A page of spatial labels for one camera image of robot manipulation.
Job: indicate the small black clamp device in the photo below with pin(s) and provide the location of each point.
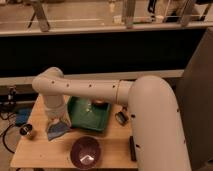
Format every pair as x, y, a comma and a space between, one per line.
122, 117

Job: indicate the grey cabinet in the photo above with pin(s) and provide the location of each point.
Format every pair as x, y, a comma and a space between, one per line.
194, 93

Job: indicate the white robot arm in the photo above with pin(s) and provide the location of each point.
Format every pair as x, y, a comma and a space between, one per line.
157, 128

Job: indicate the black remote control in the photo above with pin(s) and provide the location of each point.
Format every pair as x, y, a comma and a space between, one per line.
132, 149

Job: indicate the metal can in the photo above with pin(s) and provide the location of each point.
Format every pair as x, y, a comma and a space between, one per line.
27, 131

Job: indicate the green plastic tray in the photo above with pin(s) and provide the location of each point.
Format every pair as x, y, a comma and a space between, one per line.
85, 115

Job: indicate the wooden table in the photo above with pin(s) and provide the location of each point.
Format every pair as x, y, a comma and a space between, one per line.
55, 154

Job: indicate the purple bowl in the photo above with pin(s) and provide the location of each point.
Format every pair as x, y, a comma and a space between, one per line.
85, 153

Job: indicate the blue box on floor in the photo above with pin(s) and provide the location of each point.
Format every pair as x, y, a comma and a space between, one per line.
22, 116

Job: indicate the blue sponge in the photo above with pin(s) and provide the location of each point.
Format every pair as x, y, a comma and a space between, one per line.
57, 130

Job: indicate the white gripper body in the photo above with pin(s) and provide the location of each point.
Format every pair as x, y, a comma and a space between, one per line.
56, 115

